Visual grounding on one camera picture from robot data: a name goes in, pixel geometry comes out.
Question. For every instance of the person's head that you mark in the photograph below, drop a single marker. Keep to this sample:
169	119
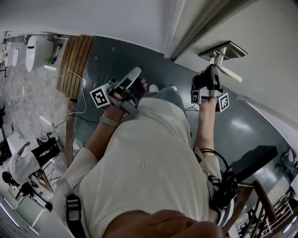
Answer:
163	225

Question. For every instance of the brown wooden floor trim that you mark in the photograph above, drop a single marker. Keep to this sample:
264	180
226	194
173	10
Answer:
69	137

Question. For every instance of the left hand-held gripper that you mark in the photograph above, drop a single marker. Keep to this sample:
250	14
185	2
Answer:
100	96

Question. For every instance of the pale wristband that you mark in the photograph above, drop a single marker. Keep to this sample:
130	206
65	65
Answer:
108	122

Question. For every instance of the white chair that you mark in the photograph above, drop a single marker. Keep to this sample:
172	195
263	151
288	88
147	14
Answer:
288	158

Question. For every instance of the person's left hand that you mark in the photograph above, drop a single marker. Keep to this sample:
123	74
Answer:
144	86

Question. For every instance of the wooden slatted board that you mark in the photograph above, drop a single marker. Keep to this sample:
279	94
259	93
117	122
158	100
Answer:
74	62

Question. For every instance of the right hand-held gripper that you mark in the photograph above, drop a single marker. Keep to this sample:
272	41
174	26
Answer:
223	102

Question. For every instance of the wooden-topped stair railing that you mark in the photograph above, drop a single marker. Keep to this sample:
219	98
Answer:
264	200

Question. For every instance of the white power strip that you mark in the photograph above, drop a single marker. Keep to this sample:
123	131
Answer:
50	68

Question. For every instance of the white appliance orange label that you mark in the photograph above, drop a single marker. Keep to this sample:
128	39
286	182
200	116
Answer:
8	55

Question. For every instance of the person's right hand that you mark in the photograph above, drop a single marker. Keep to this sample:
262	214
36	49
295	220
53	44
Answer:
200	74

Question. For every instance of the person's white shirt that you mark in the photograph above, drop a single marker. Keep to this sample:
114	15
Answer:
144	167

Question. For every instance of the large white toilet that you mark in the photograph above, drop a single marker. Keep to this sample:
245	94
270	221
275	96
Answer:
37	52

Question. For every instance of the small green object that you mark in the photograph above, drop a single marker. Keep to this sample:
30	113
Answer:
49	61

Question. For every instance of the person's grey trousers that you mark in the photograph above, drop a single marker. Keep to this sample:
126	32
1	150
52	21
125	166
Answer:
167	97

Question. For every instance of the person's left forearm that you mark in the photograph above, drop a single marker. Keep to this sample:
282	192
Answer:
102	137

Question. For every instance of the person's white shoe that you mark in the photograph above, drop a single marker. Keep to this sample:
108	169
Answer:
173	87
154	88

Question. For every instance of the person's left white shoe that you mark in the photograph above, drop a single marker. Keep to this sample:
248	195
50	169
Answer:
154	88

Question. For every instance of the small white fixture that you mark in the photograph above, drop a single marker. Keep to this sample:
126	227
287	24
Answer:
15	57

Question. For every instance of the white door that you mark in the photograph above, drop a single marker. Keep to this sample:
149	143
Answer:
267	35

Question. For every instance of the black flat box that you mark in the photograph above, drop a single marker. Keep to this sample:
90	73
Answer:
253	160

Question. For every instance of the cluttered equipment workbench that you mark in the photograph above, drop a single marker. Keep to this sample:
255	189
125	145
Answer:
35	197

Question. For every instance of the person's right white shoe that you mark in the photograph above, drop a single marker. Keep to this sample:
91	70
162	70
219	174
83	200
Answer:
173	87

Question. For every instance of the person's right forearm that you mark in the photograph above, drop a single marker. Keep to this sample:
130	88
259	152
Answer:
205	130

